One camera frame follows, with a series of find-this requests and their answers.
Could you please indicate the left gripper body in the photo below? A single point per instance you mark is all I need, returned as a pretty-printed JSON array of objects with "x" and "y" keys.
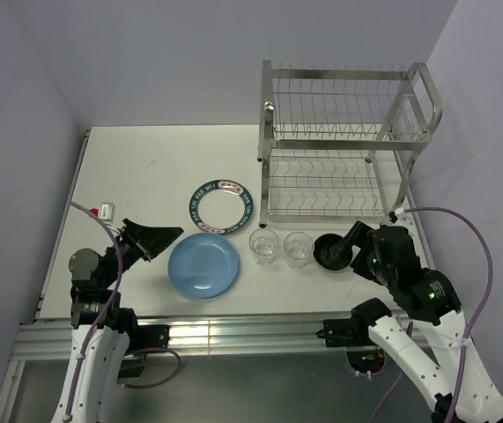
[{"x": 129, "y": 253}]

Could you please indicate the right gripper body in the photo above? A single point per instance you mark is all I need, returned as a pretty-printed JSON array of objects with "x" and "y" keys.
[{"x": 379, "y": 268}]

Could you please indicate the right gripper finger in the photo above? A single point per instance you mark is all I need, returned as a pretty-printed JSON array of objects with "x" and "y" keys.
[
  {"x": 340, "y": 254},
  {"x": 356, "y": 237}
]

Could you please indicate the black bowl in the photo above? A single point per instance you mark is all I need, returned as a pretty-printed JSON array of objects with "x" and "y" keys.
[{"x": 321, "y": 251}]

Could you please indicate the clear glass cup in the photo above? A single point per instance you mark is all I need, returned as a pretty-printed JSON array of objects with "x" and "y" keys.
[
  {"x": 298, "y": 248},
  {"x": 264, "y": 244}
]

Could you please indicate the blue plate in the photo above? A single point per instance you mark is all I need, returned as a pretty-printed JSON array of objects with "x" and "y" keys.
[{"x": 203, "y": 266}]

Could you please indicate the green rimmed white plate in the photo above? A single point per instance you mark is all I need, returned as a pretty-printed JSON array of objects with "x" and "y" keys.
[{"x": 221, "y": 207}]

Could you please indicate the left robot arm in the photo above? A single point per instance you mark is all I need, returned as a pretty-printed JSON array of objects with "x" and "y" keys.
[{"x": 101, "y": 329}]

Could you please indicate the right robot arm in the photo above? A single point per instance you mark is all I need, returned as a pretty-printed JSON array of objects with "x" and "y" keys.
[{"x": 453, "y": 381}]

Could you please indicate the stainless steel dish rack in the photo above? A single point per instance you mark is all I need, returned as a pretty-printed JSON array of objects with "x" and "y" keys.
[{"x": 342, "y": 143}]

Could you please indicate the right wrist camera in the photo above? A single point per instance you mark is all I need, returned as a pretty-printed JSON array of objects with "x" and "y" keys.
[{"x": 399, "y": 214}]

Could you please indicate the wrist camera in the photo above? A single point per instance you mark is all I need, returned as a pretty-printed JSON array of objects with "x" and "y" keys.
[
  {"x": 399, "y": 214},
  {"x": 105, "y": 211}
]

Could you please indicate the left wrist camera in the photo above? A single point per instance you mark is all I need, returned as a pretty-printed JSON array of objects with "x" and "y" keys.
[{"x": 105, "y": 211}]

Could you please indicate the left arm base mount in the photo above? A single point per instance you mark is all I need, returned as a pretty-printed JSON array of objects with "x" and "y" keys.
[{"x": 147, "y": 337}]

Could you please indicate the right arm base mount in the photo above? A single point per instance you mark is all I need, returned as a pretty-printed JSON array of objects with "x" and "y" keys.
[{"x": 363, "y": 356}]

